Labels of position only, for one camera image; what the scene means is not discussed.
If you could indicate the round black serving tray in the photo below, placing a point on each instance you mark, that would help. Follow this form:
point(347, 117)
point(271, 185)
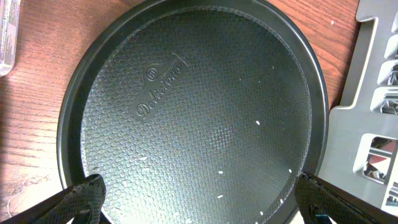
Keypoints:
point(195, 112)

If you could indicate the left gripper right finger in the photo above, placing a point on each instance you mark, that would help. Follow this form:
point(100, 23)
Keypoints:
point(321, 202)

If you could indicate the clear plastic bin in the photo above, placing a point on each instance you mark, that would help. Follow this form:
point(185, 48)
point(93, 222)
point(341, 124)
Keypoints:
point(10, 10)

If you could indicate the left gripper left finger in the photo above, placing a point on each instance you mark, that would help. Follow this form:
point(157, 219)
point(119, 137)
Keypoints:
point(80, 203)

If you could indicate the grey dishwasher rack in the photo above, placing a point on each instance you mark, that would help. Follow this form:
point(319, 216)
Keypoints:
point(361, 150)

